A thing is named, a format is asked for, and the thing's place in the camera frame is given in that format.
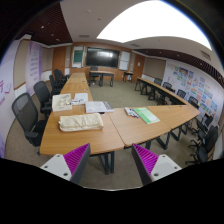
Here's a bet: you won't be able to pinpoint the black chair near right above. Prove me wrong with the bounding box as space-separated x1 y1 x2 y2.
185 125 219 166

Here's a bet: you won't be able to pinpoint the black office chair near left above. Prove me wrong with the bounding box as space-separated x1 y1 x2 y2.
11 93 47 147

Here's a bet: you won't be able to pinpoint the cream folded towel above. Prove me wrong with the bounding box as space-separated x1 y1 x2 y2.
59 113 104 132

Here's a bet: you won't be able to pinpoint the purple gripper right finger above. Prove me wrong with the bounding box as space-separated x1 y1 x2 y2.
132 144 181 185

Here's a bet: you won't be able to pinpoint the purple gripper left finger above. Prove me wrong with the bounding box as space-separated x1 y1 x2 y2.
41 144 90 184

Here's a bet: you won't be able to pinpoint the white open book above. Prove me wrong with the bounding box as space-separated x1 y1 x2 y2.
85 101 114 113

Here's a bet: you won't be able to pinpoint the large black wall screen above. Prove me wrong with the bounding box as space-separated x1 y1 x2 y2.
85 47 120 68

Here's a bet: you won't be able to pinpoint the white paper sheets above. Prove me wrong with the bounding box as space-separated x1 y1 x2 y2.
73 93 88 103

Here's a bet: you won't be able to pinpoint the purple white wall banner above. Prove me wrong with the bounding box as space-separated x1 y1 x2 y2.
25 41 42 91

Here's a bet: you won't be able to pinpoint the green folder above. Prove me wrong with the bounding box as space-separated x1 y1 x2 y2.
134 107 159 124

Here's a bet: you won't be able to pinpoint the small white box with pens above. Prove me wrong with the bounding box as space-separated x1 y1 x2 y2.
124 107 139 118

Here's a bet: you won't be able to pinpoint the wooden desk at front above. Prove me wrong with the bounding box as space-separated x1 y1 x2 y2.
98 71 114 87

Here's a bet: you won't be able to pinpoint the black office chair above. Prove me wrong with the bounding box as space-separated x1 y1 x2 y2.
34 81 52 118
11 93 47 147

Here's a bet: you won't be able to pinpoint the black chair behind front desk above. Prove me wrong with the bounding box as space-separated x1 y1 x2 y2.
89 66 99 83

